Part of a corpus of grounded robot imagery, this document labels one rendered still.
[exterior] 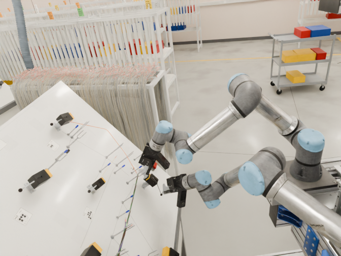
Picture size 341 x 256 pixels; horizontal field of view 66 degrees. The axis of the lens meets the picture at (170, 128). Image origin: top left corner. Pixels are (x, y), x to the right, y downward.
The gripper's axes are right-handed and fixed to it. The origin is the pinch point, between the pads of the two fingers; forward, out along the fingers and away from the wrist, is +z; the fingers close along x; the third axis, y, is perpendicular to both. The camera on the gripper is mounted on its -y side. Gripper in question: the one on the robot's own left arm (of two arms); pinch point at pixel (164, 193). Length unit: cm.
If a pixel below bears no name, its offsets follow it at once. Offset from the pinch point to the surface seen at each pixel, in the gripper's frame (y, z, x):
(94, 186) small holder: 7.8, -9.0, 45.7
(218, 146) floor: 58, 100, -193
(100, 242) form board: -16, -10, 47
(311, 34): 210, -22, -355
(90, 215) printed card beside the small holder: -4.3, -7.4, 48.7
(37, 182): 10, -19, 72
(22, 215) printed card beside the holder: 0, -13, 76
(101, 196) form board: 3.2, -3.2, 40.1
